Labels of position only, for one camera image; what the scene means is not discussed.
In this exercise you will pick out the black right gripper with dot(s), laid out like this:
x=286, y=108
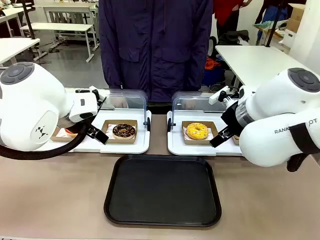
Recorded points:
x=231, y=116

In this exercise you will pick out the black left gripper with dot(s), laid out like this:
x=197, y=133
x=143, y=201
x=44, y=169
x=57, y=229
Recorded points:
x=86, y=91

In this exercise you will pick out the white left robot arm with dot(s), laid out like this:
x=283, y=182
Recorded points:
x=30, y=105

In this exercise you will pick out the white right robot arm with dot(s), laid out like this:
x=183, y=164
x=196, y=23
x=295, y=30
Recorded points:
x=280, y=117

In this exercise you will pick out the chocolate glazed donut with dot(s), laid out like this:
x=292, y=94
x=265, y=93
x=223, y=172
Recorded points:
x=124, y=131

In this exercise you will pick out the brown cardboard donut box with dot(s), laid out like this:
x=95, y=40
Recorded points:
x=236, y=140
x=58, y=137
x=200, y=142
x=120, y=141

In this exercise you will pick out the yellow glazed donut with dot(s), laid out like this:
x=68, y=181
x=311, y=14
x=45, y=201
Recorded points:
x=197, y=130

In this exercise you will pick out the pink glazed donut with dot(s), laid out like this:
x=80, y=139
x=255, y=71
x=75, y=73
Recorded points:
x=71, y=132

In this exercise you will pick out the white display tray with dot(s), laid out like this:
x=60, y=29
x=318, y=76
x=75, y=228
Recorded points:
x=195, y=150
x=120, y=147

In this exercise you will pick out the black serving tray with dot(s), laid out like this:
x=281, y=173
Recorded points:
x=162, y=190

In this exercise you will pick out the clear plastic display lid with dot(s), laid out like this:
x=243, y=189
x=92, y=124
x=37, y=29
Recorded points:
x=130, y=102
x=192, y=102

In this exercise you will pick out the orange bag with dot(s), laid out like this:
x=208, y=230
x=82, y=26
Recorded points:
x=212, y=63

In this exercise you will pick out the white room table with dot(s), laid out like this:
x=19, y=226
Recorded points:
x=70, y=10
x=252, y=62
x=15, y=48
x=57, y=28

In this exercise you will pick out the black bag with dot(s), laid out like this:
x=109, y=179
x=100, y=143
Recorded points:
x=235, y=37

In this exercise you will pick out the person in navy jacket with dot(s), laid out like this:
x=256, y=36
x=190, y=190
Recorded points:
x=155, y=45

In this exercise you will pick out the small white storage box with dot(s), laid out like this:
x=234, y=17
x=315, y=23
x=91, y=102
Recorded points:
x=289, y=37

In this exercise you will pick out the person in red top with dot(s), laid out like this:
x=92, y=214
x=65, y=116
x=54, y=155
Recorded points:
x=230, y=12

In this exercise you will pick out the black stand pole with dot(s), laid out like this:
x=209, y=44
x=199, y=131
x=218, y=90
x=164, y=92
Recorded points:
x=28, y=20
x=273, y=25

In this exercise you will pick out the large brown cardboard box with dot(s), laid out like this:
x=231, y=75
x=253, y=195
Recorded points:
x=296, y=17

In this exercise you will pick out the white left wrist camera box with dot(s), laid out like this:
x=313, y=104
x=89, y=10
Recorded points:
x=83, y=107

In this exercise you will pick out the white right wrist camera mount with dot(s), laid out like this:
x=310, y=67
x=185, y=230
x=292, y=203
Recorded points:
x=217, y=96

